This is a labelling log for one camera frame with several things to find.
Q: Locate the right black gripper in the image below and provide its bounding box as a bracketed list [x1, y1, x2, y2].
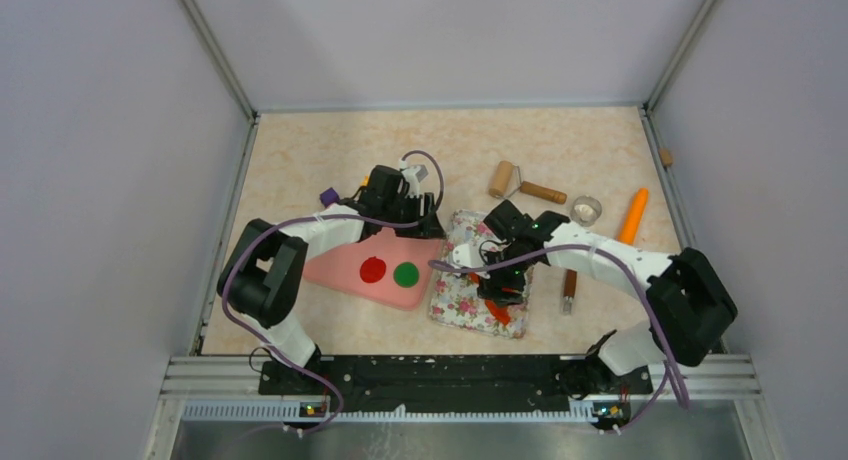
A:
[473, 241, 536, 308]

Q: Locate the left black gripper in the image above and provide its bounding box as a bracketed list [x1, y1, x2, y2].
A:
[381, 191, 445, 239]

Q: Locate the orange dough scrap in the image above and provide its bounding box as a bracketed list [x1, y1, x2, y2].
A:
[470, 273, 524, 325]

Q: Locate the floral patterned tray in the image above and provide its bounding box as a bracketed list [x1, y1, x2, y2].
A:
[429, 210, 534, 339]

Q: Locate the metal scraper wooden handle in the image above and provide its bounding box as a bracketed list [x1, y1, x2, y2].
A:
[560, 269, 578, 315]

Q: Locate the pink plastic tray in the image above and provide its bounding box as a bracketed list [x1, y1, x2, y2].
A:
[303, 230, 443, 311]

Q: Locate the wooden rolling pin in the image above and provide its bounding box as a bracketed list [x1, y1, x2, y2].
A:
[487, 160, 567, 205]

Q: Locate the round metal cutter ring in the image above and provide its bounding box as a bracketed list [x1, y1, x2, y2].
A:
[570, 195, 603, 228]

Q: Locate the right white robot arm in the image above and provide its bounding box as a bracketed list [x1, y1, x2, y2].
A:
[481, 200, 738, 392]

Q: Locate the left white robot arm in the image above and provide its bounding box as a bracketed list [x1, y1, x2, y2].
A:
[216, 161, 445, 394]

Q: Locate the red dough disc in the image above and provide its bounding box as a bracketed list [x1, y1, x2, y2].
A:
[359, 256, 387, 284]

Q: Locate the green dough disc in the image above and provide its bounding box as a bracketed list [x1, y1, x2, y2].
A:
[393, 262, 420, 288]

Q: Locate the purple toy block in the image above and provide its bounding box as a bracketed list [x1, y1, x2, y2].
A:
[319, 187, 341, 207]

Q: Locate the orange toy carrot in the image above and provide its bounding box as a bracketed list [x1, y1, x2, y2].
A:
[617, 188, 650, 245]

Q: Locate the small wooden cork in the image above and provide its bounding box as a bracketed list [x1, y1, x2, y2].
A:
[658, 148, 674, 168]

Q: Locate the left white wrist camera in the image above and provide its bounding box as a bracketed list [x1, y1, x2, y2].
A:
[399, 161, 428, 198]

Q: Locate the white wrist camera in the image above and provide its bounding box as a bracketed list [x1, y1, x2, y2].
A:
[448, 243, 489, 278]
[399, 161, 428, 198]

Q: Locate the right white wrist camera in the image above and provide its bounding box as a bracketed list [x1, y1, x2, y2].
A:
[448, 243, 489, 278]

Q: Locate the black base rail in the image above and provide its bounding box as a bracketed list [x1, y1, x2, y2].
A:
[258, 355, 653, 414]

